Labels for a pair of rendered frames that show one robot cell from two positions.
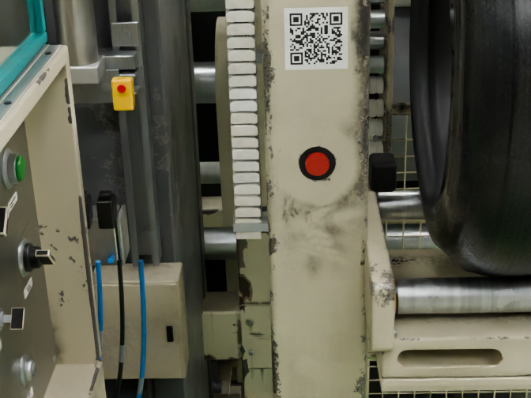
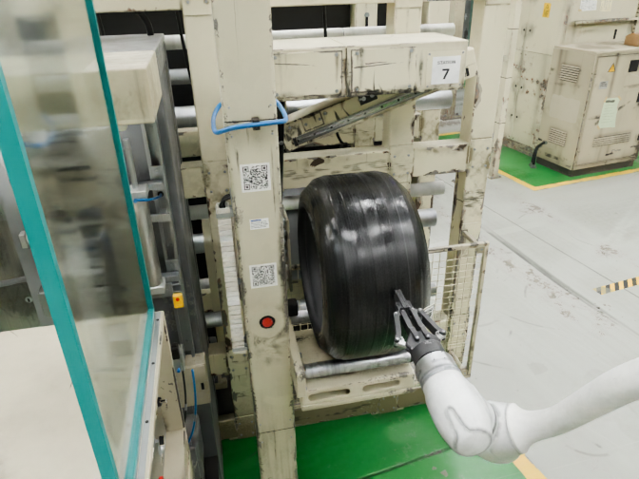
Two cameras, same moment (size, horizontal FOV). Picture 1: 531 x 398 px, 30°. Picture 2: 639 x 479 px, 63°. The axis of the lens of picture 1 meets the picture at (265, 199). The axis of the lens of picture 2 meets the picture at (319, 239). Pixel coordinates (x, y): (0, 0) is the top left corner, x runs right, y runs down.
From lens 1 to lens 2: 47 cm
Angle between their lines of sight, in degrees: 12
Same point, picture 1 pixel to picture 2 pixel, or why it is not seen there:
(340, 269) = (280, 360)
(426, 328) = (319, 383)
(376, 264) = (296, 361)
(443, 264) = not seen: hidden behind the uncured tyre
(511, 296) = (351, 367)
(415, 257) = (307, 335)
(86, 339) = (178, 420)
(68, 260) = (168, 392)
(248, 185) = (238, 333)
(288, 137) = (254, 314)
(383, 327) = (301, 389)
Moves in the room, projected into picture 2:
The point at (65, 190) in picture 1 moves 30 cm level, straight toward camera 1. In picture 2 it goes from (166, 366) to (197, 455)
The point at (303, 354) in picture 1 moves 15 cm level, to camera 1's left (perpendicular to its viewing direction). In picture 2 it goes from (266, 394) to (219, 404)
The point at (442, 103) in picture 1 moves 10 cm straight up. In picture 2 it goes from (314, 270) to (313, 245)
